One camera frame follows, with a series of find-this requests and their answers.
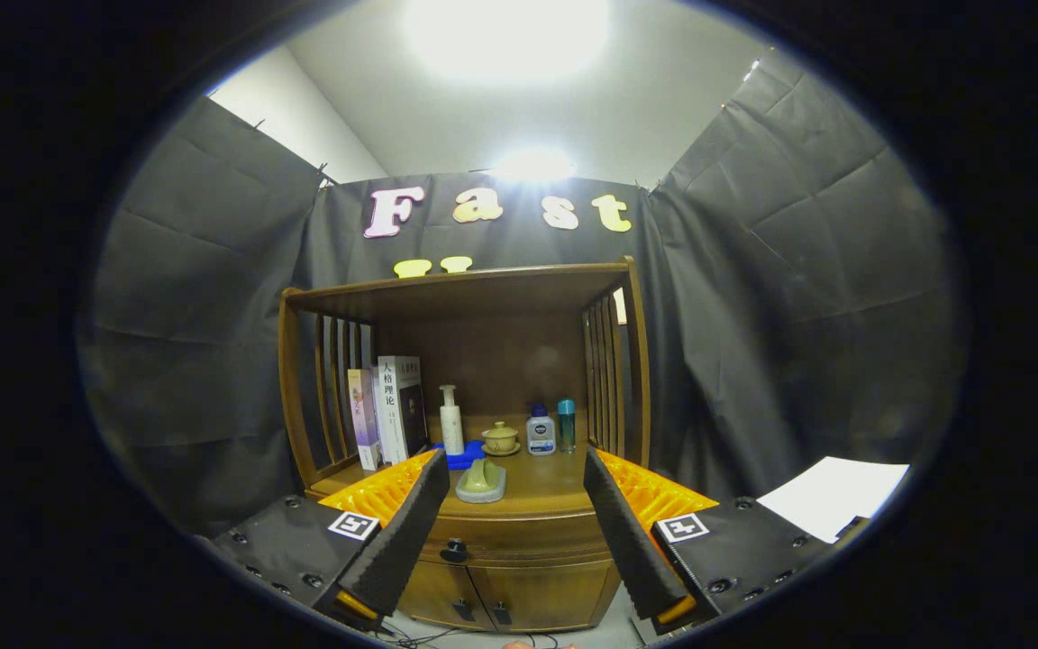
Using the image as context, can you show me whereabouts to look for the white and black book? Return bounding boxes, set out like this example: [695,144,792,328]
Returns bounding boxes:
[378,355,430,464]

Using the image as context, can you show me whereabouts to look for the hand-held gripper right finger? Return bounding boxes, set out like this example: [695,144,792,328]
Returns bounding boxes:
[582,445,846,635]

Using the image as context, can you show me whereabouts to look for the wooden drawer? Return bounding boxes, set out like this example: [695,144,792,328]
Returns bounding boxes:
[429,514,615,566]

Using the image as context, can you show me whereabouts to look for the blue folded cloth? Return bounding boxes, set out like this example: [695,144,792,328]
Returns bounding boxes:
[432,440,487,471]

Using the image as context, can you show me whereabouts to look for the small ceiling light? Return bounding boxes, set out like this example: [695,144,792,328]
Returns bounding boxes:
[492,149,578,186]

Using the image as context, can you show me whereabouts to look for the wooden cabinet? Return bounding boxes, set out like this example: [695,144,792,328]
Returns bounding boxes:
[278,256,652,634]

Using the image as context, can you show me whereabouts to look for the white flat board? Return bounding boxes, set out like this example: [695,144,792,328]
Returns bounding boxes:
[756,456,910,544]

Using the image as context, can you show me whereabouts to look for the white lotion bottle blue cap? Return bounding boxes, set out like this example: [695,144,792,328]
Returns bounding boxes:
[526,404,558,456]

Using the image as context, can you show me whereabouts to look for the yellow lidded tea cup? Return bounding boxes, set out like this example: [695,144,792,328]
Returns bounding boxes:
[481,421,522,457]

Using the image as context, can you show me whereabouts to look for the wooden countertop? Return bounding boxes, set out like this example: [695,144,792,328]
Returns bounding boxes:
[307,413,628,522]

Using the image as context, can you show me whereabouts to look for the black backdrop cloth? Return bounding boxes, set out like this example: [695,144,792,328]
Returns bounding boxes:
[77,50,966,542]

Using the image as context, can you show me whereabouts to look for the large ceiling light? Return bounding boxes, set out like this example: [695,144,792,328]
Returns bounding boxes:
[402,0,610,82]

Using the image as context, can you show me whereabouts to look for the wooden cabinet door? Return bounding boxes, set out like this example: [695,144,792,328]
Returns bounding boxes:
[397,557,484,629]
[481,561,621,634]

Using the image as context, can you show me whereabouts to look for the black cables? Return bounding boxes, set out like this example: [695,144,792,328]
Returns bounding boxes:
[375,622,574,649]

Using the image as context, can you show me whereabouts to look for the purple book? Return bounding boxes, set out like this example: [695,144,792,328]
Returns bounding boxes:
[347,368,383,471]

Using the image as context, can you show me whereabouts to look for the white pump bottle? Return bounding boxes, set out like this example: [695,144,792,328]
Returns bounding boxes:
[439,385,466,456]

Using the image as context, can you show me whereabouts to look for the thin white book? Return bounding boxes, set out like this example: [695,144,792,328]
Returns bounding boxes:
[370,365,389,465]

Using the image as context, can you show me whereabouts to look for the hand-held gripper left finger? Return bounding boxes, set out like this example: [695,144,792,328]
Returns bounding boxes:
[206,448,451,630]

